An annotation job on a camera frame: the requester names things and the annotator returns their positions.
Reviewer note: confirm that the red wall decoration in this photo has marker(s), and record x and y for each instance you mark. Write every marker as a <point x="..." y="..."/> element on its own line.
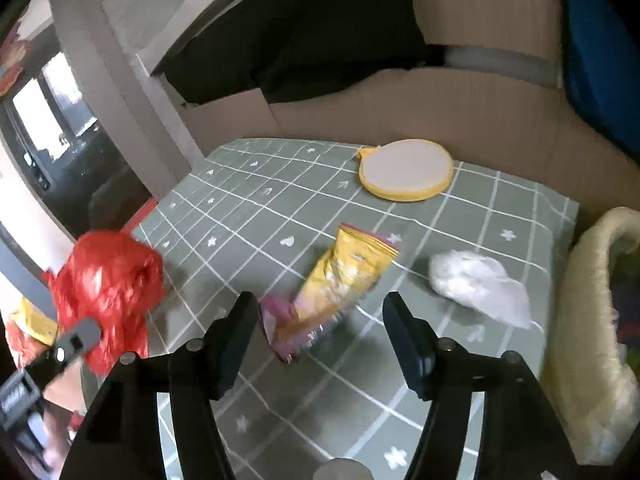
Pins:
<point x="12" y="60"/>

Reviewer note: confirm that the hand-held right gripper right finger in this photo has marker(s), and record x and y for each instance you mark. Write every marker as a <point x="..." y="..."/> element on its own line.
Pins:
<point x="412" y="355"/>

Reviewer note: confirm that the window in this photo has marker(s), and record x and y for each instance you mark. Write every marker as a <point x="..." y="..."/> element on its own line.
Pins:
<point x="45" y="120"/>

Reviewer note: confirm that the red plastic bag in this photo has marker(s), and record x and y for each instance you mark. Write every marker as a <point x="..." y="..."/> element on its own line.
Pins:
<point x="110" y="280"/>

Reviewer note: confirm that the brown cardboard box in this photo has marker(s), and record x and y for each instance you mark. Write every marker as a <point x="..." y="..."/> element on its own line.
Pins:
<point x="500" y="110"/>

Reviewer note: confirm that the grey round object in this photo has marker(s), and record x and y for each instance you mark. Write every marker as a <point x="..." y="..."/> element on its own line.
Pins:
<point x="344" y="470"/>

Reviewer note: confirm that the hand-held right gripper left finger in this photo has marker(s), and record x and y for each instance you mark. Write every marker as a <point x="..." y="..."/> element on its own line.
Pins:
<point x="237" y="345"/>

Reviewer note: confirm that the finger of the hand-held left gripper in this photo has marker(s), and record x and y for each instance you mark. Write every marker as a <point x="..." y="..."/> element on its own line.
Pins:
<point x="75" y="342"/>

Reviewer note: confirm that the white crumpled plastic bag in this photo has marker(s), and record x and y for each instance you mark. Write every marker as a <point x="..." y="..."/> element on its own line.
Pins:
<point x="475" y="280"/>

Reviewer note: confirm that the green checked tablecloth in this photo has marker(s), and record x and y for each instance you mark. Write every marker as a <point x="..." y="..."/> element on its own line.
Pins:
<point x="300" y="200"/>

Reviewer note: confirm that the black cloth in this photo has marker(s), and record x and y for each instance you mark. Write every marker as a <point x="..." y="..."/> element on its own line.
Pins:
<point x="325" y="25"/>

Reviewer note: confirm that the yellow round lid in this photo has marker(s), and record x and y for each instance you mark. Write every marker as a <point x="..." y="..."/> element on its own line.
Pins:
<point x="405" y="167"/>

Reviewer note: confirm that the pink snack wrapper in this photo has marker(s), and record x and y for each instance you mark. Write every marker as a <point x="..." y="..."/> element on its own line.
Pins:
<point x="275" y="315"/>

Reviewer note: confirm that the yellow red snack wrapper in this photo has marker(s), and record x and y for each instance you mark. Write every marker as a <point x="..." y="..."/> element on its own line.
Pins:
<point x="35" y="322"/>

